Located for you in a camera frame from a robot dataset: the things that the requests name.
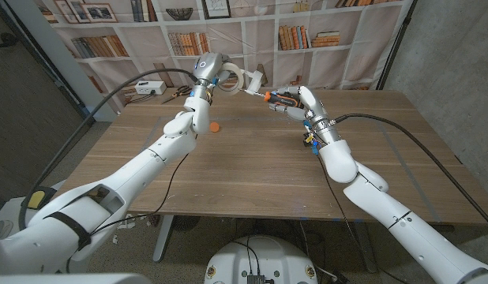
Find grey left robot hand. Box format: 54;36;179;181
192;51;233;86

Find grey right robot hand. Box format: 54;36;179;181
267;85;328;125

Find orange black screwdriver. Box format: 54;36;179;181
246;89;302;110

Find cream masking tape roll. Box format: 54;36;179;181
216;62;265;98

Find orange black scissors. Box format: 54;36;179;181
161;85;193;106

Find printed bookshelf backdrop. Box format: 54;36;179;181
32;0;415;114

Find white power strip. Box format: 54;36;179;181
133;80;167;96

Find black backdrop stand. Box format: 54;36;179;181
376;0;419;91

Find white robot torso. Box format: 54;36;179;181
204;235;319;284

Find white table leg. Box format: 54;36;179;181
152;215;176;263

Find yellow black object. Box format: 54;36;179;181
26;189;58;210

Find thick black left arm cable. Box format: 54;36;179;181
17;68;198;232

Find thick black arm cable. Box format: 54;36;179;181
334;113;488;232
17;68;198;232

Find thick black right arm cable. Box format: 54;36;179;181
334;113;488;232

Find thin black cable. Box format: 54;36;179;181
89;153;190;236

